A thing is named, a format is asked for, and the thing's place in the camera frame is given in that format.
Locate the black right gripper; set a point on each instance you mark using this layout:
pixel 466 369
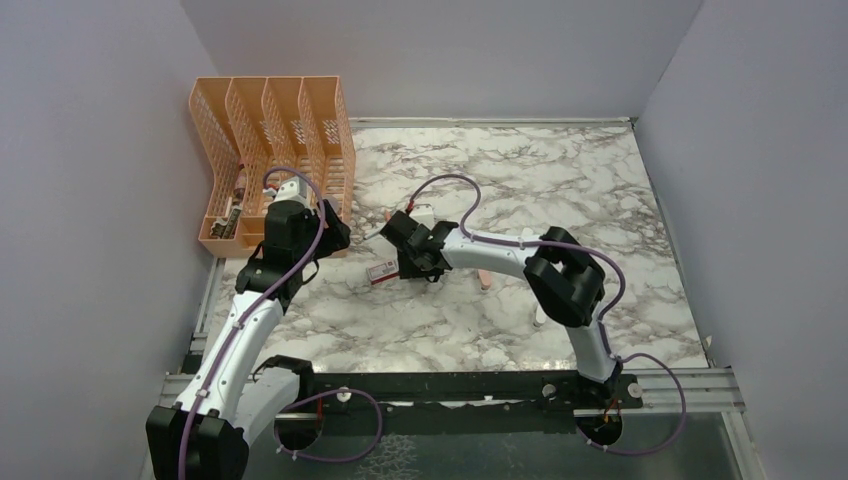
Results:
pixel 407 268

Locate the red staple box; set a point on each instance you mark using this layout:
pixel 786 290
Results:
pixel 383 272

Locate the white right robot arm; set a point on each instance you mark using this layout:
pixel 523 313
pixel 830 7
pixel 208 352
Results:
pixel 566 278

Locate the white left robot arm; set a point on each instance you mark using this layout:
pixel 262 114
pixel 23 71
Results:
pixel 238 344

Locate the small white stapler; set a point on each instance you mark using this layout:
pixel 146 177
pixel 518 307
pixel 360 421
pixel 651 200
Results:
pixel 540 318

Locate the orange plastic file organizer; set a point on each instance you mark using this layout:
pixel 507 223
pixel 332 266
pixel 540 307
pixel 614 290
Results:
pixel 252 129

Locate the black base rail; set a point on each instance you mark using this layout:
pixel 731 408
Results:
pixel 302 405

